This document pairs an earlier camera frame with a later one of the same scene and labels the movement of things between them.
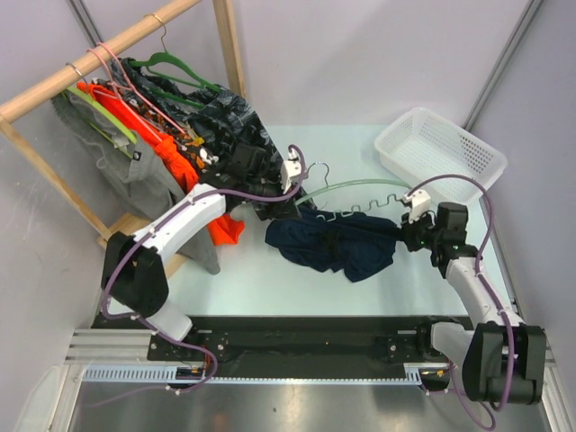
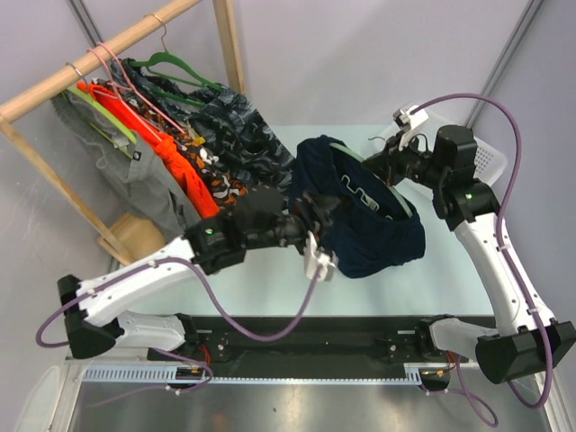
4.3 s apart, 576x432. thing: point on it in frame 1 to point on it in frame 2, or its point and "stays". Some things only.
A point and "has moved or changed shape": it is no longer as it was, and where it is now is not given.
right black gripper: x=408 y=230 to x=387 y=162
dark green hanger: x=165 y=55 stays
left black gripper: x=280 y=210 to x=320 y=208
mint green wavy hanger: x=326 y=186 to x=379 y=177
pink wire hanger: x=121 y=84 stays
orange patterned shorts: x=205 y=160 stays
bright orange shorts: x=226 y=230 stays
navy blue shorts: x=359 y=246 has moved or changed shape
